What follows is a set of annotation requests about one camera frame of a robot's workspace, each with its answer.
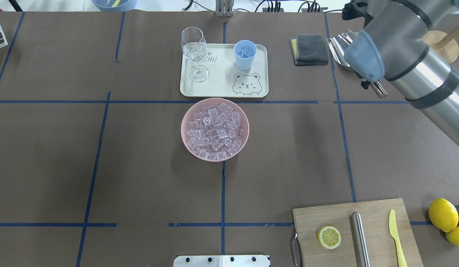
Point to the steel ice scoop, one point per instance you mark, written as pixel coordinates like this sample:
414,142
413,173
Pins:
337,46

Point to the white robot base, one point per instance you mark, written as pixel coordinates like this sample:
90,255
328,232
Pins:
247,260

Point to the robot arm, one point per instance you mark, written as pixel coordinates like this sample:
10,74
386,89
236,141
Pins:
391,46

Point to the pile of clear ice cubes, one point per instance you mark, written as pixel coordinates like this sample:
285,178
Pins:
215,130

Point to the ice cubes in cup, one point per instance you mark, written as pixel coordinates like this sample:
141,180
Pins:
245,52

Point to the light blue plastic cup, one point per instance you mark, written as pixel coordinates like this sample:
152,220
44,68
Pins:
244,64

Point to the pink bowl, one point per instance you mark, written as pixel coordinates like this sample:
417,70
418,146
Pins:
215,129

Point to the cream bear serving tray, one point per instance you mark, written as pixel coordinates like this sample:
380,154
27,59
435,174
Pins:
225,80

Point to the clear wine glass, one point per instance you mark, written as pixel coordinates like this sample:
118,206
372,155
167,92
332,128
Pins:
194,48

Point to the grey folded cloth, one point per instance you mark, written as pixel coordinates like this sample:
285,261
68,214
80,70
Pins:
309,50

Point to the lemon half slice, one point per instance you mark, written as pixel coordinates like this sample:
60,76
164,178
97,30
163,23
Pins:
329,237

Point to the steel cylinder rod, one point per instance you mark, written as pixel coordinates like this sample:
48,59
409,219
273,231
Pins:
359,240

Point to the blue bowl with fork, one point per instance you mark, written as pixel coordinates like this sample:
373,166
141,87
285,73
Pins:
115,5

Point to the wooden cutting board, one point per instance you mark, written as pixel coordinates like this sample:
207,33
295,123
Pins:
375,220

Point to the yellow plastic knife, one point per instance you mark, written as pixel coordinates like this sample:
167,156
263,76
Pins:
393,231

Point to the whole yellow lemon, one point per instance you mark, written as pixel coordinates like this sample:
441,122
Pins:
443,215

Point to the wooden mug tree stand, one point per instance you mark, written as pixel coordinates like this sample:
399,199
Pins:
444,44

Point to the aluminium frame post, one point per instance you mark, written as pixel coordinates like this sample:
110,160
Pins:
224,8

